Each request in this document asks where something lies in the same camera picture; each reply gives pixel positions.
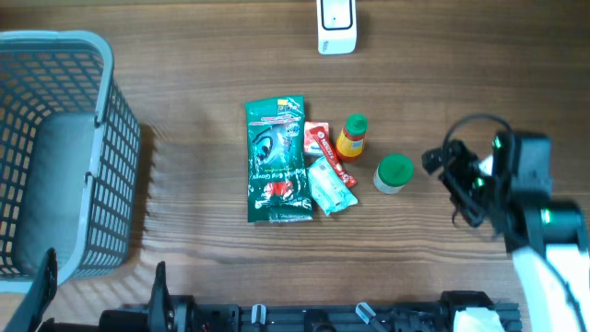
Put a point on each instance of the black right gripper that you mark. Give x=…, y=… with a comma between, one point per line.
x=466, y=161

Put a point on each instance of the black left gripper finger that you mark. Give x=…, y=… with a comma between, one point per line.
x=28, y=316
x=160, y=295

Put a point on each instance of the green-lidded white jar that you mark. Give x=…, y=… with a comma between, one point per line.
x=393, y=173

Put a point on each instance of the orange sauce bottle green cap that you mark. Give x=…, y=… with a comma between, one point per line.
x=350, y=142

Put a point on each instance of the teal wet wipes pack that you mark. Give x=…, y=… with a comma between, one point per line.
x=327, y=189

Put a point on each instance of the red coffee stick sachet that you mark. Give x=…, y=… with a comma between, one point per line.
x=322, y=139

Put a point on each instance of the small red white carton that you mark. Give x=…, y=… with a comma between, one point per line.
x=310, y=145

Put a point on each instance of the green gloves package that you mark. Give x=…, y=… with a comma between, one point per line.
x=277, y=186

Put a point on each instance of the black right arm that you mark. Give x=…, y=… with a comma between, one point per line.
x=546, y=239

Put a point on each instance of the white barcode scanner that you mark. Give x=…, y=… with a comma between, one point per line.
x=336, y=26

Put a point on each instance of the grey plastic mesh basket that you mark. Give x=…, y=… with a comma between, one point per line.
x=70, y=147

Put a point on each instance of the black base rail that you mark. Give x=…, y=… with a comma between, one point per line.
x=182, y=313

